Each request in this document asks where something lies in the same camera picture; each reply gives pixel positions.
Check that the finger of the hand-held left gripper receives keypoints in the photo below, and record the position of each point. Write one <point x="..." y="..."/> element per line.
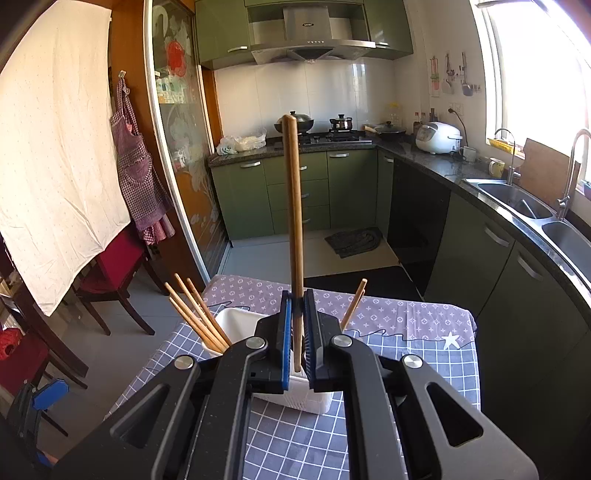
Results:
<point x="51" y="394"/>

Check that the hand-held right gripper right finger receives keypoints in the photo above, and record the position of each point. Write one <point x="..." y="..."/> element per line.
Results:
<point x="308" y="344"/>

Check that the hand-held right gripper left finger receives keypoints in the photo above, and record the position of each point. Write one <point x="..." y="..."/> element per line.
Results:
<point x="286" y="344"/>

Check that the white plastic utensil holder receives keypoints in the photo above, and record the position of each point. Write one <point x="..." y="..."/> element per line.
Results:
<point x="300" y="398"/>

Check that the wooden chopstick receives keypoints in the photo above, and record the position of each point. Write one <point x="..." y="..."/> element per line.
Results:
<point x="293" y="207"/>
<point x="178" y="308"/>
<point x="193" y="286"/>
<point x="354" y="304"/>
<point x="173" y="294"/>

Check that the wooden chopsticks bundle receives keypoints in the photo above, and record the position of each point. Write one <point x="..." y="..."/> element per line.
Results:
<point x="181" y="282"/>

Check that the hanging kitchen utensils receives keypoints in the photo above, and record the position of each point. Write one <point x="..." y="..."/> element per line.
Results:
<point x="455" y="76"/>

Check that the red plastic bag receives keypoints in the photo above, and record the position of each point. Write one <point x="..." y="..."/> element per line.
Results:
<point x="8" y="345"/>

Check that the purple printed cloth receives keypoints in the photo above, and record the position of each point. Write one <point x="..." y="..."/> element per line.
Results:
<point x="392" y="314"/>

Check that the blue checked tablecloth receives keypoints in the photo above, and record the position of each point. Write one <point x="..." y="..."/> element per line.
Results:
<point x="286" y="443"/>

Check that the dark crumpled floor mat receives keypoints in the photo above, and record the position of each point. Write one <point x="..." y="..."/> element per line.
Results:
<point x="353" y="242"/>

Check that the red cushioned wooden chair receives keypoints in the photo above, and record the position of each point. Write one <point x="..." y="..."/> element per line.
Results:
<point x="115" y="267"/>

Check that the green base cabinets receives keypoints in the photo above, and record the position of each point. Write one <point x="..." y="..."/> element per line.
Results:
<point x="351" y="189"/>

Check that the black built-in dishwasher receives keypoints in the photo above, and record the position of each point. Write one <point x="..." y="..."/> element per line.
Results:
<point x="415" y="221"/>

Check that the black gas stove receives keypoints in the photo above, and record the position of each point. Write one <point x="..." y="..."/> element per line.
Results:
<point x="323" y="141"/>

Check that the plastic bags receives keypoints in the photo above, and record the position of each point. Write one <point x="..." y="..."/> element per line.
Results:
<point x="240" y="143"/>

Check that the black wok with lid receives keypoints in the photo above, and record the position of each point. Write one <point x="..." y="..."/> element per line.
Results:
<point x="300" y="123"/>

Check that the small steel pot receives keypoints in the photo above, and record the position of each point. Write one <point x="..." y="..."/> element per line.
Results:
<point x="341" y="124"/>

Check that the frying pan with lid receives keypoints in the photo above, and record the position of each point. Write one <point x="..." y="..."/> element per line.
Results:
<point x="388" y="130"/>

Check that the checked apron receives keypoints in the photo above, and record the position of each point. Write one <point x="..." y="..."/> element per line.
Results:
<point x="136" y="170"/>

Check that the glass sliding door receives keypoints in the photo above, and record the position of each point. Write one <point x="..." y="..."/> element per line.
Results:
<point x="180" y="138"/>

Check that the white hanging cloth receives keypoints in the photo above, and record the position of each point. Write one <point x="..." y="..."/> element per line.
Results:
<point x="60" y="152"/>

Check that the white rice cooker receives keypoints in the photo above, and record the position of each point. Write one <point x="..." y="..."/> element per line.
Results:
<point x="438" y="137"/>

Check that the white mug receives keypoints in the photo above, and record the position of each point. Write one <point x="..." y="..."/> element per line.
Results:
<point x="469" y="153"/>

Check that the yellowish mug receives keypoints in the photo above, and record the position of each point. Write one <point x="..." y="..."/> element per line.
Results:
<point x="496" y="168"/>

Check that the steel double sink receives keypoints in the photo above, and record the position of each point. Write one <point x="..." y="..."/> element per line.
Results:
<point x="531" y="203"/>

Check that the small chrome faucet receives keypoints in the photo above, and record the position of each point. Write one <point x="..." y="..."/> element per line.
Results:
<point x="511" y="157"/>

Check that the yellow sink caddy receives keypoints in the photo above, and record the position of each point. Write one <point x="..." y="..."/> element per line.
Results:
<point x="502" y="145"/>

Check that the wooden cutting board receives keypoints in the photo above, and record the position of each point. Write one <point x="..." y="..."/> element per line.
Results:
<point x="545" y="170"/>

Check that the steel range hood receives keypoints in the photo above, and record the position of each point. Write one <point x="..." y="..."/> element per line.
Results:
<point x="307" y="41"/>

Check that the tall chrome faucet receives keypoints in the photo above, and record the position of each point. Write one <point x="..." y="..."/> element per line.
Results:
<point x="570" y="175"/>

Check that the kitchen window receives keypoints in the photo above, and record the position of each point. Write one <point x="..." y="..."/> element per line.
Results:
<point x="540" y="60"/>

